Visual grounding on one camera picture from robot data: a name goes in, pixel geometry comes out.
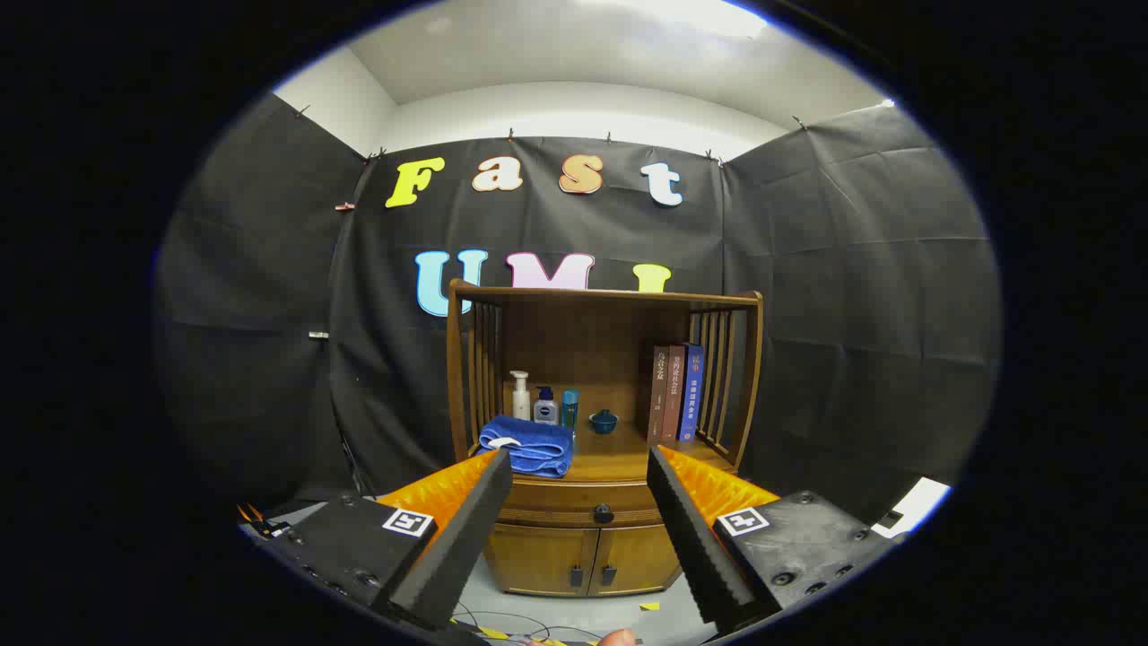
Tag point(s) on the black round drawer knob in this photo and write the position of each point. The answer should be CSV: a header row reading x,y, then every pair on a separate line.
x,y
604,513

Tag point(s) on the blue folded towel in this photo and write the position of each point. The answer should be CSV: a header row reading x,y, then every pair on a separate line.
x,y
534,444

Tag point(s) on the wooden countertop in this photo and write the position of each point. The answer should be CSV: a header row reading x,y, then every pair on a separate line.
x,y
619,449

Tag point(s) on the reddish brown book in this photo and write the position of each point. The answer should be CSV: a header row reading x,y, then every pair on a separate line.
x,y
674,395

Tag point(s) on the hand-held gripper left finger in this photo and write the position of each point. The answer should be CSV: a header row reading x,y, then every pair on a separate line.
x,y
457,547

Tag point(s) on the white pump bottle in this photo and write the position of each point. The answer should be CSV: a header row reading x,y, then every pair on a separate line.
x,y
521,404

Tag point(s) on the brown wooden cabinet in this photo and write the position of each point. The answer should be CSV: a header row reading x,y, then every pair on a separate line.
x,y
574,341

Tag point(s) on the white panel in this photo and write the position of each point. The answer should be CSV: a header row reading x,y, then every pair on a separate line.
x,y
919,502

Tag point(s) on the blue book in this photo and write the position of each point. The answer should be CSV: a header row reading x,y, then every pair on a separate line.
x,y
691,395

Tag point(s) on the white bottle with blue cap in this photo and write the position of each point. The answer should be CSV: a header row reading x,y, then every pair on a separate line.
x,y
545,411

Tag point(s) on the teal clear bottle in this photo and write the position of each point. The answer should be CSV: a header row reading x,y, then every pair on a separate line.
x,y
569,408

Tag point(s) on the dark brown book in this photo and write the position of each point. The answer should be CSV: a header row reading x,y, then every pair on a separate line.
x,y
658,395

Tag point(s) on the brown wooden drawer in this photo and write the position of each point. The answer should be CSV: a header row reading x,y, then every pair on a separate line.
x,y
556,498

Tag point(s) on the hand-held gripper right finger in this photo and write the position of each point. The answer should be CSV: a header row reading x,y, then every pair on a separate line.
x,y
695,538

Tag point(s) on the blue lidded ceramic cup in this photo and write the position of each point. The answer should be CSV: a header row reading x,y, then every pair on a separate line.
x,y
603,422

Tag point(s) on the wooden cabinet door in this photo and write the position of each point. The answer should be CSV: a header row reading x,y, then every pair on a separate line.
x,y
534,556
641,558

